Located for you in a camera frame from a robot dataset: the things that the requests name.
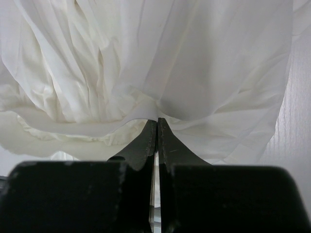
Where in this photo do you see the white ruffled skirt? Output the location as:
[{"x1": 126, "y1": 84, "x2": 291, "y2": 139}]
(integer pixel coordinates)
[{"x1": 0, "y1": 0, "x2": 311, "y2": 166}]

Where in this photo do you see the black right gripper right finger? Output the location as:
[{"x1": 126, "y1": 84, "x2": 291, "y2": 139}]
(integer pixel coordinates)
[{"x1": 157, "y1": 118, "x2": 311, "y2": 233}]

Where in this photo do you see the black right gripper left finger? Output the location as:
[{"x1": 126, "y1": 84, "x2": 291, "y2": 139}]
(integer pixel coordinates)
[{"x1": 0, "y1": 120, "x2": 156, "y2": 233}]

